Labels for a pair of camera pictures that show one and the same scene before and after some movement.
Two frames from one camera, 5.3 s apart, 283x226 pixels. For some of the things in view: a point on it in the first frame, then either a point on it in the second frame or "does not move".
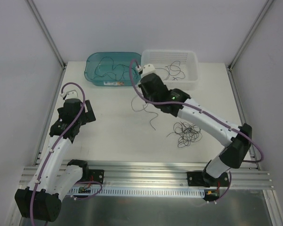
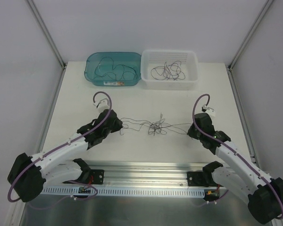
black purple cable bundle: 188,133 → 159,126
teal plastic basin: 112,68 does not move
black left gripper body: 90,111 → 113,123
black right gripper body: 150,80 → 195,131
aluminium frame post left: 47,33 does not move
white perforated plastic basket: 179,69 does not move
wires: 144,109 → 166,76
